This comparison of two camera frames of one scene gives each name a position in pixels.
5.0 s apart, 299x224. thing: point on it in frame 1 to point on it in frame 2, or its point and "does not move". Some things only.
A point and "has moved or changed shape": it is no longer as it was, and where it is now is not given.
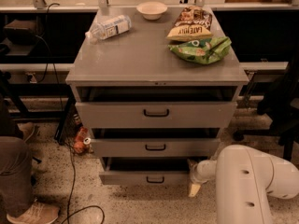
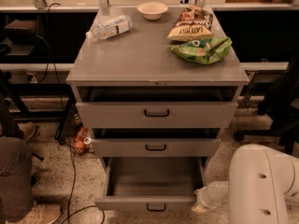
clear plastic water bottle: x=119 y=24 does not move
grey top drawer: x=156 y=106 does not move
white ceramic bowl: x=151 y=10 does not move
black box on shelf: x=19 y=32 does not move
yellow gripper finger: x=193 y=190 to x=198 y=208
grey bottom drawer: x=144 y=170 has moved or changed shape
